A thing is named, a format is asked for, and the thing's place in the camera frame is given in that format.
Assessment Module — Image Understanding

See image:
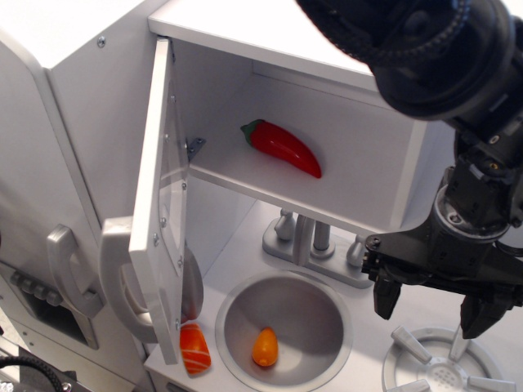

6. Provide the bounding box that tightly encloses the orange toy fruit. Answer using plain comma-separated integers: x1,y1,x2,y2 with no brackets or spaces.
251,327,279,368

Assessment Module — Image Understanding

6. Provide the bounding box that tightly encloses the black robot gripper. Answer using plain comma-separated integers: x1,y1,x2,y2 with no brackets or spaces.
363,165,522,339

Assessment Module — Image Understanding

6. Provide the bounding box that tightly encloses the white microwave door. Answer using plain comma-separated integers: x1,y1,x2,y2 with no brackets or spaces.
129,38,188,365

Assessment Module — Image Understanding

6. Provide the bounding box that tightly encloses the black cable lower left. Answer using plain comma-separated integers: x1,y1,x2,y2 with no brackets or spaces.
0,354,62,392

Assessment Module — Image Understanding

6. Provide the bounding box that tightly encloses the grey ice dispenser panel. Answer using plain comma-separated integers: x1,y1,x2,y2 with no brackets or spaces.
1,262,99,350

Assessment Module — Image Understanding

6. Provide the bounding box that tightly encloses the red toy chili pepper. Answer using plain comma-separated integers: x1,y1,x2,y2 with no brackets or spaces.
240,119,322,179

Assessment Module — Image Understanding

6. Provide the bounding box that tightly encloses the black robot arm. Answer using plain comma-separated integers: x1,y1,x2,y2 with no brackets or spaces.
300,1,522,339

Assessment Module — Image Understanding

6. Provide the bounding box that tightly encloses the orange toy salmon sushi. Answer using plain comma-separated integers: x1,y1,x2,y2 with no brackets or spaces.
180,323,212,376

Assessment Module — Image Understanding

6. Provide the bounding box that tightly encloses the grey toy wall phone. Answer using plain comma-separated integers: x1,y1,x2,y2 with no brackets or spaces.
181,244,204,323

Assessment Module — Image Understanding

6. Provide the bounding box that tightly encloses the grey fridge door handle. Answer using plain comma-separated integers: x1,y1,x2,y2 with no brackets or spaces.
46,225,103,319

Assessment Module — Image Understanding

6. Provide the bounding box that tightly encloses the grey toy stove burner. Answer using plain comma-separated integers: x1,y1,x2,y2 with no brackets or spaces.
382,326,517,391

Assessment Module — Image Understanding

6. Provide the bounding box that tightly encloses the grey microwave door handle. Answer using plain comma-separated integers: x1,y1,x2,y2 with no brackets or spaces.
99,216,158,344

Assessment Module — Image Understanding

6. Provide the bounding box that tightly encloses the white toy fridge door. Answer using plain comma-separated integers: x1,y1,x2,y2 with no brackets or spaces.
1,32,103,302

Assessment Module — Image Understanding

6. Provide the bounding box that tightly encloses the round metal sink bowl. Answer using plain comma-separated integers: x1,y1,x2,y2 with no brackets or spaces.
215,270,353,391

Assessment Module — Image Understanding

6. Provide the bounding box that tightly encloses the grey toy faucet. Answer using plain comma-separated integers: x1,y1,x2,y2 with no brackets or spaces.
262,209,373,289

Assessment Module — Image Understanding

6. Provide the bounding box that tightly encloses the white toy kitchen cabinet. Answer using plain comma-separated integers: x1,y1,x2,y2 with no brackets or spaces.
51,1,522,391

